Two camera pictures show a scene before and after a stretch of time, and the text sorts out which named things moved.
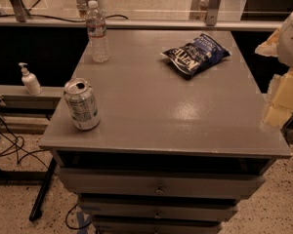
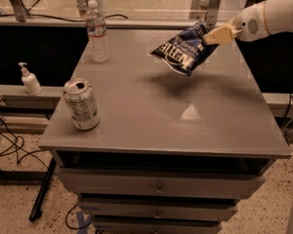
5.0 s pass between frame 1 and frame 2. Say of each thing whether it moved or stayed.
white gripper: moved
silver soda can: stayed
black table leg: stayed
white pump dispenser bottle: stayed
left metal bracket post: stayed
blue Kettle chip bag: moved
